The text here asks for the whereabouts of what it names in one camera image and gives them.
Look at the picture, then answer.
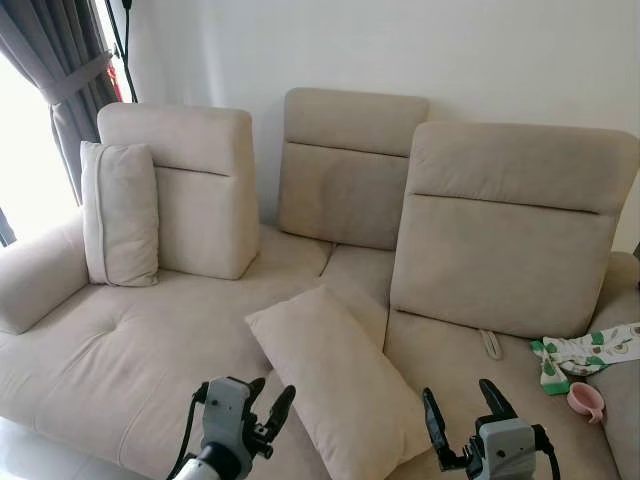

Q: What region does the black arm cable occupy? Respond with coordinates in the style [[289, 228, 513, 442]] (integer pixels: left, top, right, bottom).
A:
[[530, 425, 561, 480], [165, 385, 209, 480]]

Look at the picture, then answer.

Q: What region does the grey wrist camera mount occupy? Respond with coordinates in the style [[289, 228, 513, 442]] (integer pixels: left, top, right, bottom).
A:
[[203, 377, 256, 469], [470, 418, 538, 480]]

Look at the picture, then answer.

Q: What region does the black thin stand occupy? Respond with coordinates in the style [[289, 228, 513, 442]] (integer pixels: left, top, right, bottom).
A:
[[103, 0, 139, 104]]

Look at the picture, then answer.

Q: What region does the small beige piped pillow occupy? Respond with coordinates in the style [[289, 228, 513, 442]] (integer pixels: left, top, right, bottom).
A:
[[80, 141, 161, 288]]

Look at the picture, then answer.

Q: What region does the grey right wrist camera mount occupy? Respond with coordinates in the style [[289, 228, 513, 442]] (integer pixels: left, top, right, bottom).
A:
[[470, 418, 538, 480]]

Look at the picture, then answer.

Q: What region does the white green patterned cloth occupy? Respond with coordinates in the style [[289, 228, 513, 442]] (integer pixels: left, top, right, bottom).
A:
[[530, 322, 640, 396]]

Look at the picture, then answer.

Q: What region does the grey curtain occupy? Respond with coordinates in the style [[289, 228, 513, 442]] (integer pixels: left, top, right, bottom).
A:
[[0, 0, 119, 206]]

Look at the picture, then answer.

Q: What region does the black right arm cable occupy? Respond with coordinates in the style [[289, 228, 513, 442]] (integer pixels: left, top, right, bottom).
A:
[[530, 425, 561, 480]]

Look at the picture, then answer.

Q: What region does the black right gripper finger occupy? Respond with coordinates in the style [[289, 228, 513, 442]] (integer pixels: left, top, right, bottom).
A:
[[421, 388, 447, 457], [478, 378, 518, 422]]

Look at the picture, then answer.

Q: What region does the beige fabric sofa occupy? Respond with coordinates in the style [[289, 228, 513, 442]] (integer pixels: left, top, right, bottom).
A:
[[0, 87, 640, 480]]

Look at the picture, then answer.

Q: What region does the grey curtain tieback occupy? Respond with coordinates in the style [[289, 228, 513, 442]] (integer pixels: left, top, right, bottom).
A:
[[40, 52, 113, 106]]

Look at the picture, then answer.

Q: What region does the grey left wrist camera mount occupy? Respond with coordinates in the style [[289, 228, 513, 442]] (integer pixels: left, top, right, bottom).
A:
[[203, 377, 256, 469]]

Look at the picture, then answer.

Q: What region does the small pink cup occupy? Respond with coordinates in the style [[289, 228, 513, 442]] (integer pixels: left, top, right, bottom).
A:
[[567, 382, 607, 425]]

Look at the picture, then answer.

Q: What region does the wide beige sofa backrest cushion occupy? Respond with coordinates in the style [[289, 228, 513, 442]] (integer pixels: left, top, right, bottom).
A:
[[390, 122, 640, 341]]

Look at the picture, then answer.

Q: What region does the beige sofa pull strap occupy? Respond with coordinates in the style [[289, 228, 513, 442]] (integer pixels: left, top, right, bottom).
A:
[[479, 329, 503, 361]]

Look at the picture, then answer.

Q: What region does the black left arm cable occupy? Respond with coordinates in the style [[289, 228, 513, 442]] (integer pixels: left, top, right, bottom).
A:
[[165, 385, 209, 480]]

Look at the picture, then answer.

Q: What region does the large beige pillow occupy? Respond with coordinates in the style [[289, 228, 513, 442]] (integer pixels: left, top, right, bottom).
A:
[[245, 286, 433, 480]]

